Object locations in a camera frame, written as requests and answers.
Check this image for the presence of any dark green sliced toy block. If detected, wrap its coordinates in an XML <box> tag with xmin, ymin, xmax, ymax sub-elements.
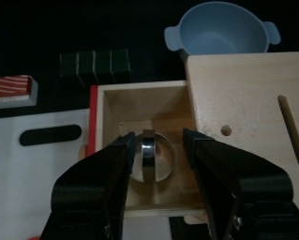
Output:
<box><xmin>57</xmin><ymin>49</ymin><xmax>132</xmax><ymax>87</ymax></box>

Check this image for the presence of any light blue toy pot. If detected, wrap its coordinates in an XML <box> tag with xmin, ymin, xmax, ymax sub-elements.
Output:
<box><xmin>163</xmin><ymin>1</ymin><xmax>282</xmax><ymax>61</ymax></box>

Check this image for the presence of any red striped toy sushi block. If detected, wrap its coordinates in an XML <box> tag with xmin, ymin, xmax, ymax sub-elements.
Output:
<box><xmin>0</xmin><ymin>74</ymin><xmax>38</xmax><ymax>111</ymax></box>

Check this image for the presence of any wooden drawer with red front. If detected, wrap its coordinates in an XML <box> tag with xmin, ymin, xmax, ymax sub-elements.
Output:
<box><xmin>87</xmin><ymin>80</ymin><xmax>209</xmax><ymax>218</ymax></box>

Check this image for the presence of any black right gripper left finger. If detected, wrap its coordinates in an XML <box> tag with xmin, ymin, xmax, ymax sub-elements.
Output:
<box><xmin>38</xmin><ymin>131</ymin><xmax>136</xmax><ymax>240</ymax></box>

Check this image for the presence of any silver round dough cutter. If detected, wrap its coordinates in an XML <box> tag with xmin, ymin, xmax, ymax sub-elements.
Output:
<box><xmin>129</xmin><ymin>128</ymin><xmax>175</xmax><ymax>185</ymax></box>

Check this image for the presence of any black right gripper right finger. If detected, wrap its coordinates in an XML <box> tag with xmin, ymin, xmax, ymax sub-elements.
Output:
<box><xmin>181</xmin><ymin>127</ymin><xmax>299</xmax><ymax>240</ymax></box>

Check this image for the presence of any wooden drawer cabinet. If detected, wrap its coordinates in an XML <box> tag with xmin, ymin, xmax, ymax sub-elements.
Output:
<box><xmin>184</xmin><ymin>51</ymin><xmax>299</xmax><ymax>225</ymax></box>

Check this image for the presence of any white cutting board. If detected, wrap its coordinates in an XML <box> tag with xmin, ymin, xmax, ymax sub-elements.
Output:
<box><xmin>0</xmin><ymin>108</ymin><xmax>92</xmax><ymax>240</ymax></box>

